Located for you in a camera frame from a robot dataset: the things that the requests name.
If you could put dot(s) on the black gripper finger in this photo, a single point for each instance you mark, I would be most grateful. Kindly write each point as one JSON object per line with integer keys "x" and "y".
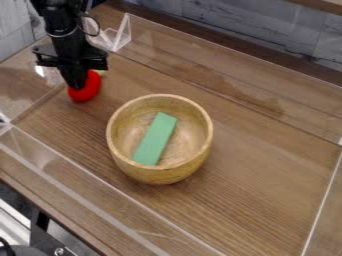
{"x": 76, "y": 77}

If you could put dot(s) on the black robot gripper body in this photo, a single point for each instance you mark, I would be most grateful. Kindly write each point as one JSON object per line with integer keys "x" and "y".
{"x": 70, "y": 50}

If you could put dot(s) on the red plush strawberry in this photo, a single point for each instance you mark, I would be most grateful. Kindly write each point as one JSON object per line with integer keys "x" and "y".
{"x": 92, "y": 89}

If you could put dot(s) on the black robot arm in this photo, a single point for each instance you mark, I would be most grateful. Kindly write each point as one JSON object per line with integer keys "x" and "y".
{"x": 62, "y": 14}

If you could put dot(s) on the wooden bowl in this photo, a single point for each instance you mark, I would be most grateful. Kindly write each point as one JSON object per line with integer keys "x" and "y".
{"x": 188, "y": 148}

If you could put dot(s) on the green rectangular block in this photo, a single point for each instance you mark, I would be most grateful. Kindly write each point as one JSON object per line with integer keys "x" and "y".
{"x": 156, "y": 139}

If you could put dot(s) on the black table leg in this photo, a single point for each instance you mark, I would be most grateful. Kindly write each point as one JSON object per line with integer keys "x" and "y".
{"x": 42, "y": 220}

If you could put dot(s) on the clear acrylic tray enclosure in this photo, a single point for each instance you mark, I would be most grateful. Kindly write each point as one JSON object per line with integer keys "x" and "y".
{"x": 265, "y": 198}

